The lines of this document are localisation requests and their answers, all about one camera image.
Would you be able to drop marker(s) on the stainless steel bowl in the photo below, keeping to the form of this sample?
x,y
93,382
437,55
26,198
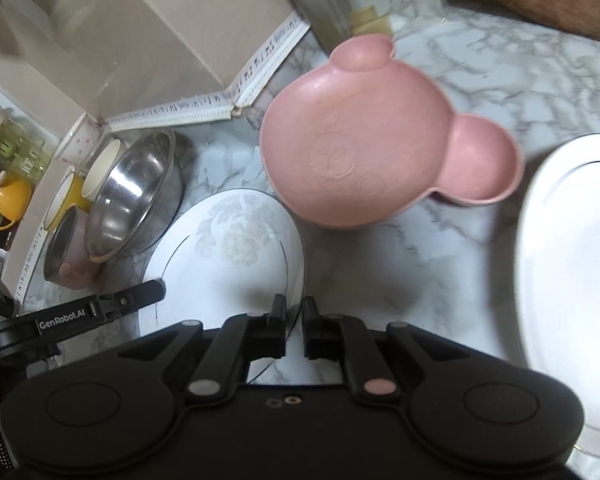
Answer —
x,y
135,195

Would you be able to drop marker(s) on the cardboard backing panel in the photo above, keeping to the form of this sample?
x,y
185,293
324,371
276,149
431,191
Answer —
x,y
145,30

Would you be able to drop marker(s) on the yellow enamel bowl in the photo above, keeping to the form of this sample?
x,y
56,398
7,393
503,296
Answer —
x,y
65,200

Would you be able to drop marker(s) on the pink steel-lined cup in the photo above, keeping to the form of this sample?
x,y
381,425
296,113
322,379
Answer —
x,y
67,255

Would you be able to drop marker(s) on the marble tray with music-note border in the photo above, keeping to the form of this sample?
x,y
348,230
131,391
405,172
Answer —
x,y
180,107

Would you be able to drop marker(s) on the white oval plate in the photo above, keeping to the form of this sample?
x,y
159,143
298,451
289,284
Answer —
x,y
570,285

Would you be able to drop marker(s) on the pink bear-shaped plate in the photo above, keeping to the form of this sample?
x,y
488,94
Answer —
x,y
360,135

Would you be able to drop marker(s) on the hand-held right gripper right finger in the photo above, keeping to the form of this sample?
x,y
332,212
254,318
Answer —
x,y
310,322

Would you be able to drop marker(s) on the yellow mug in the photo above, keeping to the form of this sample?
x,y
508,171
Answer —
x,y
11,200

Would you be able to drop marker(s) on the cream bowl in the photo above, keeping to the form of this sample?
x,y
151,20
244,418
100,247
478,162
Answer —
x,y
100,167

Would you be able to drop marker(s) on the green glass jar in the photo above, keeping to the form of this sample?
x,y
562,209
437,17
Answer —
x,y
5,140

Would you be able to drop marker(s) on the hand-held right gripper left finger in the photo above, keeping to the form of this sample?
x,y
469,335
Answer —
x,y
279,321

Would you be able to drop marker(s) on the white floral round plate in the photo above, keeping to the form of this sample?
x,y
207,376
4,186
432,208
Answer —
x,y
230,255

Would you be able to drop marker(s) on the yellow sponge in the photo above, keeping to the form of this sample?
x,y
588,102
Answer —
x,y
370,17

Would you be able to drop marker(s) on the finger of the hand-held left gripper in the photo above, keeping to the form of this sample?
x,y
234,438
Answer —
x,y
130,297

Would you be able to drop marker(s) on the white tulip bowl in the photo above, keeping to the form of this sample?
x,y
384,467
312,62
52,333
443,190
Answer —
x,y
77,140

